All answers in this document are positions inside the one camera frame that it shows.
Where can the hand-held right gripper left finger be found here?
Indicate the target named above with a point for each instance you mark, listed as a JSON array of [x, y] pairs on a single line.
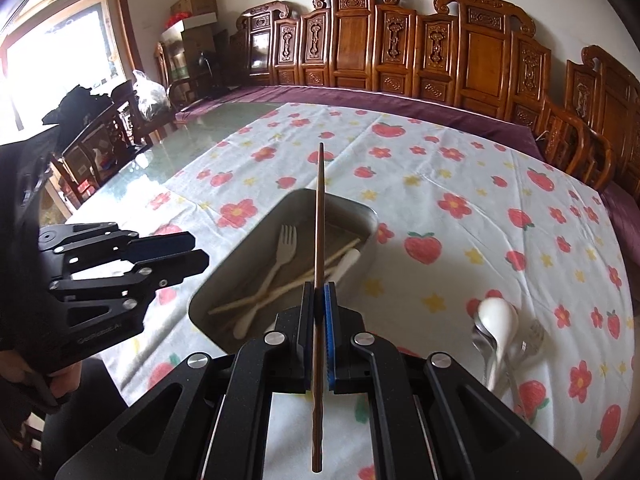
[[306, 350]]

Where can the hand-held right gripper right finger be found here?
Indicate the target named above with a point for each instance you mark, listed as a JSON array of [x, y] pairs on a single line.
[[330, 340]]

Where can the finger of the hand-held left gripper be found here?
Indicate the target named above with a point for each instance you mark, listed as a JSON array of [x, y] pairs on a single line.
[[160, 244], [180, 266]]

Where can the bamboo chopstick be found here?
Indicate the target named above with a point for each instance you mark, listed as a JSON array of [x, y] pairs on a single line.
[[290, 288], [345, 251]]

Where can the white plastic spoon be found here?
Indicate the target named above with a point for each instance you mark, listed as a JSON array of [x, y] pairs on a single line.
[[350, 261]]

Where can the white plastic fork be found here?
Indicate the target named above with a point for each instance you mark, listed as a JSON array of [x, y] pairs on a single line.
[[285, 255]]

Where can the dark brown chopstick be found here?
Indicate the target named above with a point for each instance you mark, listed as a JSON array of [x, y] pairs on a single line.
[[319, 220]]

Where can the rectangular metal tin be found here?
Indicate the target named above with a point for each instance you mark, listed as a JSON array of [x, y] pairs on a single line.
[[300, 205]]

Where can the person's left hand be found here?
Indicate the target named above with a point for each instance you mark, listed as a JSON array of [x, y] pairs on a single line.
[[65, 384]]

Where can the dark wooden dining chair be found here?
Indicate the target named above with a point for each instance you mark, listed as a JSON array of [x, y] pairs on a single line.
[[100, 150]]

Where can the clear plastic bag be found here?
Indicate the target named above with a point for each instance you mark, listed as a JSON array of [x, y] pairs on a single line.
[[152, 95]]

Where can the metal spoon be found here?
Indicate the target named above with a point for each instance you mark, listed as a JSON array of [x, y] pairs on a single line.
[[483, 343]]

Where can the black cloth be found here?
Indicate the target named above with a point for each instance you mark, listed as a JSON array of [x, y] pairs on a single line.
[[80, 105]]

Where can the white ceramic spoon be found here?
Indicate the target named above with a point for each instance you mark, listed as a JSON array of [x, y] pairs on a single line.
[[497, 317]]

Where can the person's dark clothing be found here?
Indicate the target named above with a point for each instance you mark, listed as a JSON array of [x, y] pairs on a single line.
[[85, 420]]

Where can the strawberry flower print tablecloth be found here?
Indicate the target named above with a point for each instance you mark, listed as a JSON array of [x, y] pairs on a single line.
[[425, 185]]

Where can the metal fork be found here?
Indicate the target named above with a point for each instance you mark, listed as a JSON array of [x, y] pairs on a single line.
[[533, 332]]

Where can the white flat box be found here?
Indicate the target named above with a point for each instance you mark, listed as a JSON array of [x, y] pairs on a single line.
[[187, 29]]

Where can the red item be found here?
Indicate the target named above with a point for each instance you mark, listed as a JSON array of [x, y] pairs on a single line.
[[175, 19]]

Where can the purple sofa cushion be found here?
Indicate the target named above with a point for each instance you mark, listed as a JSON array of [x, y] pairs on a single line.
[[400, 110]]

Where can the brown cardboard box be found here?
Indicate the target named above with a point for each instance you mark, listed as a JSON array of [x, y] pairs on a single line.
[[195, 2]]

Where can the carved wooden sofa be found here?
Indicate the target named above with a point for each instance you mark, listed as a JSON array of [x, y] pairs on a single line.
[[350, 40]]

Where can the purple armchair cushion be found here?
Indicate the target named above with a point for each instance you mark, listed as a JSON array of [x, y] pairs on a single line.
[[622, 220]]

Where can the carved wooden armchair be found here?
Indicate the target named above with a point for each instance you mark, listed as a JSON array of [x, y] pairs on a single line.
[[610, 105]]

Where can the wooden window frame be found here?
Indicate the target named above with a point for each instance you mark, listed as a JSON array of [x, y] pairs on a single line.
[[122, 35]]

